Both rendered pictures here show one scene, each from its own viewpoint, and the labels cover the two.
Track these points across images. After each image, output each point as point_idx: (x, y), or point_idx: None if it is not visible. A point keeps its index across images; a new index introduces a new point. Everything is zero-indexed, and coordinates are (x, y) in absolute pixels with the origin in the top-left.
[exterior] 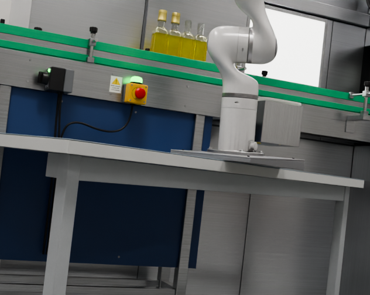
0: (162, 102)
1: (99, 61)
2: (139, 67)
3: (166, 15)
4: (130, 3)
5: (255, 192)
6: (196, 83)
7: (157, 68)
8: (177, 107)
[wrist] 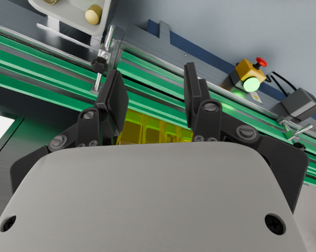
0: (209, 67)
1: (272, 120)
2: (238, 106)
3: None
4: None
5: None
6: (177, 66)
7: (221, 99)
8: (194, 57)
